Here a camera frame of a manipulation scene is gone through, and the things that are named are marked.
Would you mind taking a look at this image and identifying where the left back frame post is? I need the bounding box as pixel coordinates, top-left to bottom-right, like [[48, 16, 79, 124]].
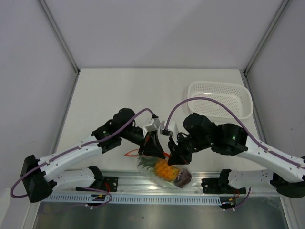
[[36, 0, 80, 75]]

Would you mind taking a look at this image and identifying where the dark red toy apple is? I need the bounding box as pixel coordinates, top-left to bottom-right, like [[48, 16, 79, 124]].
[[173, 168, 192, 188]]

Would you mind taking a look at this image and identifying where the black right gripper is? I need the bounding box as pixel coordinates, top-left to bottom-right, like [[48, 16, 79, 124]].
[[168, 132, 212, 165]]

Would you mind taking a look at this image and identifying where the white plastic basket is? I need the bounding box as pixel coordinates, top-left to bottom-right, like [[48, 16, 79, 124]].
[[187, 81, 253, 121]]

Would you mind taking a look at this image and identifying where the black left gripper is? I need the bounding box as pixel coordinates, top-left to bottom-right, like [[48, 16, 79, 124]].
[[120, 126, 166, 159]]

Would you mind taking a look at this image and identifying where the frame post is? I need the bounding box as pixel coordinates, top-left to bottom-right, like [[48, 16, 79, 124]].
[[36, 0, 80, 75], [243, 0, 293, 77]]

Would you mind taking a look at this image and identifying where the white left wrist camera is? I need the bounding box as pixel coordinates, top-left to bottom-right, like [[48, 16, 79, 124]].
[[142, 117, 161, 136]]

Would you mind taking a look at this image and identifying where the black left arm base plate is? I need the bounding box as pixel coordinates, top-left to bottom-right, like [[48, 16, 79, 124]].
[[89, 176, 119, 192]]

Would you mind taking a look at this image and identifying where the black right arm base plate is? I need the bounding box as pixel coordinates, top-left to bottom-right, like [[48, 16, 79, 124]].
[[201, 178, 246, 194]]

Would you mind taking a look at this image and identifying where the clear zip bag orange zipper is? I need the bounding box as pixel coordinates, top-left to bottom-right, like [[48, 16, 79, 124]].
[[124, 149, 192, 188]]

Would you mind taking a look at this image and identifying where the aluminium frame rail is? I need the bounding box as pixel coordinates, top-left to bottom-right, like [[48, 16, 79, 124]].
[[32, 170, 293, 198]]

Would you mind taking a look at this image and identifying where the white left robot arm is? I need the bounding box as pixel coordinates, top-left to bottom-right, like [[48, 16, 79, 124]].
[[20, 108, 165, 203]]

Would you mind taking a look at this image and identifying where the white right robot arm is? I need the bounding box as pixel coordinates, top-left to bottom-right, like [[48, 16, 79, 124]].
[[168, 113, 305, 198]]

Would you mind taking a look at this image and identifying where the toy pineapple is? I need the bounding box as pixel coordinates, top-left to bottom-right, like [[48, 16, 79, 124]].
[[137, 157, 181, 182]]

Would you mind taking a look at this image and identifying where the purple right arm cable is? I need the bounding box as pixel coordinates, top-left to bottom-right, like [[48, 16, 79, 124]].
[[164, 98, 305, 212]]

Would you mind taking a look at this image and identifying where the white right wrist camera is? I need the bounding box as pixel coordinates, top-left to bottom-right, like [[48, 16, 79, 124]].
[[159, 121, 179, 145]]

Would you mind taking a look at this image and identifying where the right back frame post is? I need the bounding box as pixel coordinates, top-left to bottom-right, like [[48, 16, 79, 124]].
[[243, 0, 293, 77]]

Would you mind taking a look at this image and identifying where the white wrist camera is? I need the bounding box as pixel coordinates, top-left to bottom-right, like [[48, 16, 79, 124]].
[[142, 117, 161, 136], [159, 121, 179, 145]]

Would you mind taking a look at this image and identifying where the white slotted cable duct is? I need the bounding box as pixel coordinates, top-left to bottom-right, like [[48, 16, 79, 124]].
[[44, 193, 222, 206]]

